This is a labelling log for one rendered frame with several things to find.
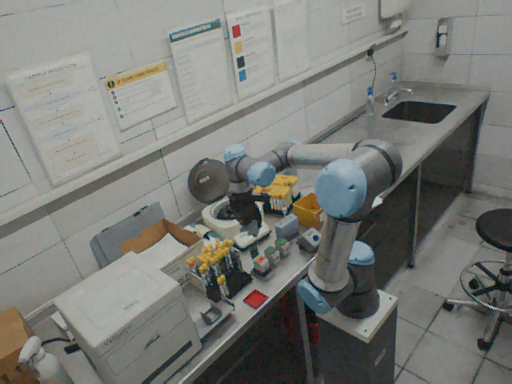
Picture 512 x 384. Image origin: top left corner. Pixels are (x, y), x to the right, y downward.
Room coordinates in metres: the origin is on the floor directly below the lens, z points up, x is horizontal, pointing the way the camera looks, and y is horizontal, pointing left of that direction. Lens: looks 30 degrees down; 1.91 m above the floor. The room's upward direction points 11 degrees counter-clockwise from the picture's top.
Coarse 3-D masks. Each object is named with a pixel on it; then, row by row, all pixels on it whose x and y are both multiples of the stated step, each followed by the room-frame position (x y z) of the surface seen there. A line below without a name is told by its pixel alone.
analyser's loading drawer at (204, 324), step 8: (216, 304) 1.00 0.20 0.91; (224, 304) 0.99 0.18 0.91; (232, 304) 0.97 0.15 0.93; (200, 312) 0.95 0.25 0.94; (208, 312) 0.97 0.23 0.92; (216, 312) 0.96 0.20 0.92; (224, 312) 0.95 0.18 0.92; (200, 320) 0.94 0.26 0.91; (208, 320) 0.92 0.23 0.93; (216, 320) 0.92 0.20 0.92; (200, 328) 0.90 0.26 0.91; (208, 328) 0.90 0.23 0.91; (200, 336) 0.87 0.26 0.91
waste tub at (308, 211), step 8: (304, 200) 1.51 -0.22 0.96; (312, 200) 1.54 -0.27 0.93; (296, 208) 1.45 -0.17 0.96; (304, 208) 1.41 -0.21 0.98; (312, 208) 1.54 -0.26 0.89; (320, 208) 1.39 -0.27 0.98; (304, 216) 1.41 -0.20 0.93; (312, 216) 1.37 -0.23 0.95; (320, 216) 1.38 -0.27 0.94; (304, 224) 1.42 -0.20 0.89; (312, 224) 1.38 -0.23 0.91; (320, 224) 1.38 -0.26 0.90
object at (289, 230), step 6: (288, 216) 1.38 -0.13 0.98; (294, 216) 1.37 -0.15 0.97; (282, 222) 1.34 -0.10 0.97; (288, 222) 1.33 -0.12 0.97; (294, 222) 1.35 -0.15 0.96; (276, 228) 1.33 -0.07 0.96; (282, 228) 1.31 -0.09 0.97; (288, 228) 1.33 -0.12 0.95; (294, 228) 1.35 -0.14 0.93; (276, 234) 1.33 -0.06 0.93; (282, 234) 1.31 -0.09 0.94; (288, 234) 1.32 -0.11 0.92; (294, 234) 1.34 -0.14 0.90; (300, 234) 1.35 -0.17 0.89; (288, 240) 1.32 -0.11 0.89; (294, 240) 1.32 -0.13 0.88
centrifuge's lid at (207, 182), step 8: (200, 160) 1.63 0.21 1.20; (208, 160) 1.64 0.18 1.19; (216, 160) 1.66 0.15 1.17; (192, 168) 1.62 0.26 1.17; (200, 168) 1.67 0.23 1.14; (208, 168) 1.69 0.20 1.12; (216, 168) 1.70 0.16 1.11; (224, 168) 1.70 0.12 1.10; (192, 176) 1.58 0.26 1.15; (200, 176) 1.67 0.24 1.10; (208, 176) 1.69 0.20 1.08; (216, 176) 1.70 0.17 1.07; (224, 176) 1.70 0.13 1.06; (192, 184) 1.62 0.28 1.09; (200, 184) 1.66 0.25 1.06; (208, 184) 1.68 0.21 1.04; (216, 184) 1.68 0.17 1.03; (224, 184) 1.69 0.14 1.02; (192, 192) 1.56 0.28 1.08; (200, 192) 1.63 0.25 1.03; (208, 192) 1.65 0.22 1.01; (216, 192) 1.67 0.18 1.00; (224, 192) 1.65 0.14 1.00; (200, 200) 1.60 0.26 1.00; (208, 200) 1.62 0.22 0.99; (216, 200) 1.61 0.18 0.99
